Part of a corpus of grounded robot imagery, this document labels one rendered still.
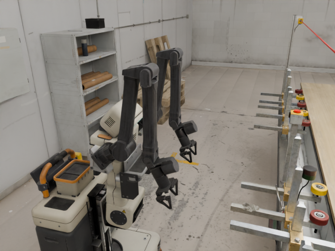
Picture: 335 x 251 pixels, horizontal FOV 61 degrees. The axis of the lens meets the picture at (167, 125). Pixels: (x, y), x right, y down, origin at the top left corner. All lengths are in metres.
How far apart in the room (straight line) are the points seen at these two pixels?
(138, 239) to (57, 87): 2.10
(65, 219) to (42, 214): 0.14
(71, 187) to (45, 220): 0.21
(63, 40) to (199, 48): 6.44
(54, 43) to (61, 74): 0.35
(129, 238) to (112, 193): 0.67
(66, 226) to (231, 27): 8.06
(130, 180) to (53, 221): 0.50
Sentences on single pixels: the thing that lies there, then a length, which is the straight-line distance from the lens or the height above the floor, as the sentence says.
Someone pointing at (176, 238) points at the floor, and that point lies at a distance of 2.63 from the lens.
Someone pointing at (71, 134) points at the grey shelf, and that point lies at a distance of 3.76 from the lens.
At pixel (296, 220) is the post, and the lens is 1.34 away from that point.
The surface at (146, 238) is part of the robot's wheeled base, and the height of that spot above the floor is 0.28.
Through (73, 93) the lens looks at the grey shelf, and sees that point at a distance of 3.50.
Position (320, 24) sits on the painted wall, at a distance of 9.08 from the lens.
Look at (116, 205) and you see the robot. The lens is 1.68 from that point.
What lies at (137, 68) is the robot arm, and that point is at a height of 1.61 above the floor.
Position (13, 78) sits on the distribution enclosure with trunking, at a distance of 3.02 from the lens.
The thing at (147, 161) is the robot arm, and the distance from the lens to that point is 1.26.
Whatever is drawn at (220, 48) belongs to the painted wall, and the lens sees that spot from 9.22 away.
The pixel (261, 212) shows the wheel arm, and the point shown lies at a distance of 1.60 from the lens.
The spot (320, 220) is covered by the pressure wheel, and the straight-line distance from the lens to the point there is 1.58.
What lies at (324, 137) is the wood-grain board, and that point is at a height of 0.90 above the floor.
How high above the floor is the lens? 1.85
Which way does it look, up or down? 23 degrees down
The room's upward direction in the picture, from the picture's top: 1 degrees counter-clockwise
